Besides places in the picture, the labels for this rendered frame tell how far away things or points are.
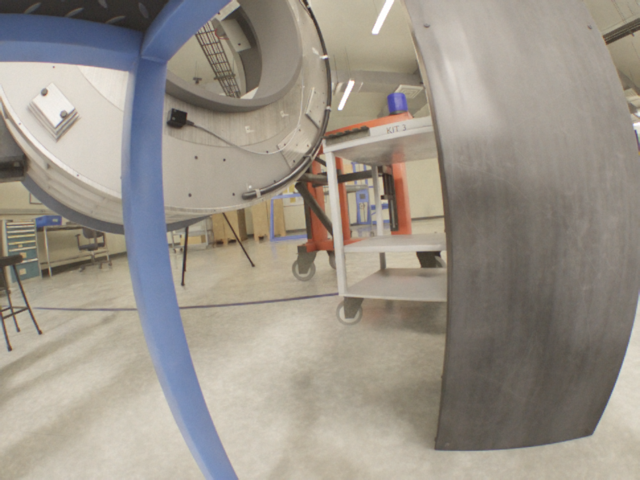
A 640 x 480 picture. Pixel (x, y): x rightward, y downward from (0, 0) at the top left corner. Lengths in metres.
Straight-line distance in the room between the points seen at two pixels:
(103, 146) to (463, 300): 0.70
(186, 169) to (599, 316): 0.85
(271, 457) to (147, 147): 0.51
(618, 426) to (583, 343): 0.28
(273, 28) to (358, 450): 1.45
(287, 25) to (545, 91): 1.08
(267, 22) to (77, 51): 1.16
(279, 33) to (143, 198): 1.15
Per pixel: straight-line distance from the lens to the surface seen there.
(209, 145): 0.75
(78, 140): 0.63
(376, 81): 6.62
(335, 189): 0.93
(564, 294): 0.41
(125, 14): 0.27
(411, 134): 0.85
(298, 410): 0.64
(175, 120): 0.69
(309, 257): 1.77
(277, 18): 1.33
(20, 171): 0.85
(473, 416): 0.47
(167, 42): 0.25
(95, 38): 0.26
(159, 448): 0.63
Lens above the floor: 0.41
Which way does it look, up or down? 5 degrees down
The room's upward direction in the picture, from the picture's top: 6 degrees counter-clockwise
